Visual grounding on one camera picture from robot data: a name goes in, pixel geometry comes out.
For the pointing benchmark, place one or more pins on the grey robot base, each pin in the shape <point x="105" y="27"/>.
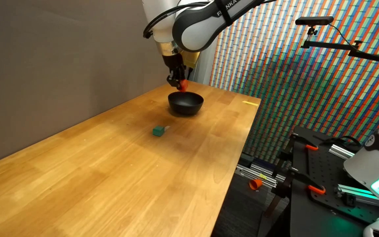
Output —
<point x="374" y="165"/>

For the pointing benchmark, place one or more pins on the black camera on boom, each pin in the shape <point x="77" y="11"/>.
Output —
<point x="315" y="19"/>

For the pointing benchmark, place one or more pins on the black bowl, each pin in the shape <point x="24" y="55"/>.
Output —
<point x="185" y="105"/>

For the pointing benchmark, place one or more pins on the pale tape strip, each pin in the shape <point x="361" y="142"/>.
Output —
<point x="251" y="102"/>

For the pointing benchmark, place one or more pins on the red block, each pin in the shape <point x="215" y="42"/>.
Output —
<point x="184" y="85"/>

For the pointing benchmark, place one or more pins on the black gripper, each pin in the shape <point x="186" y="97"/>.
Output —
<point x="176" y="65"/>

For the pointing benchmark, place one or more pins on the green block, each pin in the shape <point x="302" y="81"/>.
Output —
<point x="159" y="130"/>

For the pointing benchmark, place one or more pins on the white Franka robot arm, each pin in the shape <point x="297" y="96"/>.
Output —
<point x="198" y="26"/>

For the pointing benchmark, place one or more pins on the aluminium rail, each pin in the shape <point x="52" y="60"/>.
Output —
<point x="260" y="173"/>
<point x="365" y="194"/>

